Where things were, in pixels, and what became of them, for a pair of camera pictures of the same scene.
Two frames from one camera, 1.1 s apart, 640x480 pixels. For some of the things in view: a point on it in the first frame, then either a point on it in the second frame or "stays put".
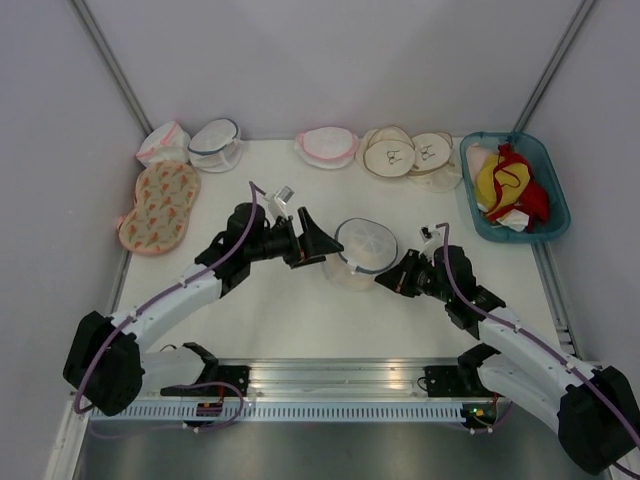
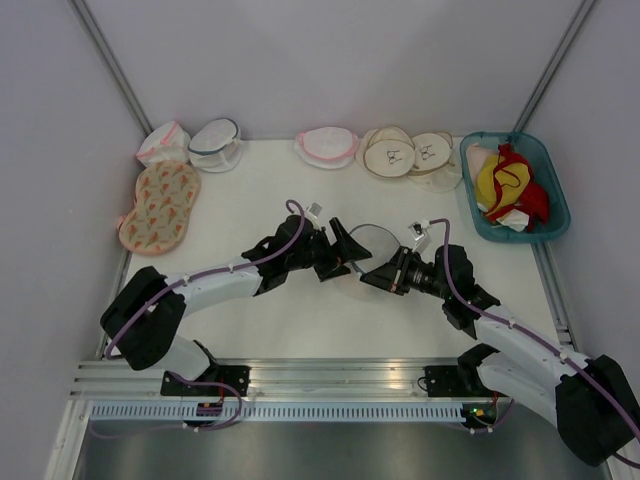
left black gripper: [314, 241] → [345, 250]
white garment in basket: [515, 219] stays put
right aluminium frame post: [584, 12] stays put
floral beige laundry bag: [166, 193] stays put
